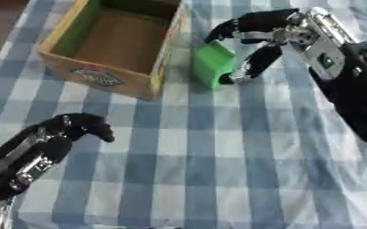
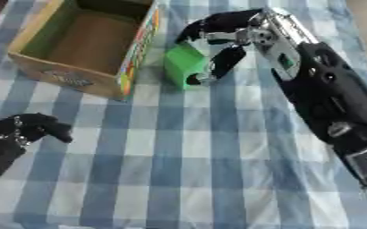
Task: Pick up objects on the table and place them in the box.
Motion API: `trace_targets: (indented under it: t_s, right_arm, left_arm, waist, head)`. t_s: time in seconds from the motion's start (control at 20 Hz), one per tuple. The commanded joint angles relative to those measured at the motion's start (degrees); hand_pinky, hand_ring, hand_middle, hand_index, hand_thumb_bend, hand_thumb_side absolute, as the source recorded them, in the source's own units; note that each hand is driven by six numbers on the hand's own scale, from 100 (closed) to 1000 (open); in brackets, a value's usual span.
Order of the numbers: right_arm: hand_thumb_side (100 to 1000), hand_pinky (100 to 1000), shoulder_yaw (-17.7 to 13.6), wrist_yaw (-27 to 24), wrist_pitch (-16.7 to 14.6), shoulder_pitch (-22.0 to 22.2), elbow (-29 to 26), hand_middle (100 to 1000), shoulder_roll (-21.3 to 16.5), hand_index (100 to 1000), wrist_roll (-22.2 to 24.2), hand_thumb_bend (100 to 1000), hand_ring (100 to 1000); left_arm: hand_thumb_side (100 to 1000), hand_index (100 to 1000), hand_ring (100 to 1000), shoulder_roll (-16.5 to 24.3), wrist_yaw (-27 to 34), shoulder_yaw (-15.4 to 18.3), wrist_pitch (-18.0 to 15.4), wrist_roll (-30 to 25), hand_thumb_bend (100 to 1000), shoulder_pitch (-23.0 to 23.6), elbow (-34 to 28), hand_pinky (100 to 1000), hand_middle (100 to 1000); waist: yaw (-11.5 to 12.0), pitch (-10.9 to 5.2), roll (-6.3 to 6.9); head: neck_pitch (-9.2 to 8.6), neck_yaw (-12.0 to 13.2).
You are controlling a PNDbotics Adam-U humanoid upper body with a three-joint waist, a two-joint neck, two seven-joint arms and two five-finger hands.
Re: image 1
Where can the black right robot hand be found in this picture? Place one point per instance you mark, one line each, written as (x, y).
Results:
(259, 23)

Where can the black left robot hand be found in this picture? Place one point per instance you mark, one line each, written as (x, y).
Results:
(45, 143)

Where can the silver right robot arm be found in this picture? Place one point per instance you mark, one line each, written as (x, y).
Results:
(343, 68)

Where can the green block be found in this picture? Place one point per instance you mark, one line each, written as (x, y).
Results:
(212, 64)

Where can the tan cardboard box green inside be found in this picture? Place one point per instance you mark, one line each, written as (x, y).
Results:
(116, 44)

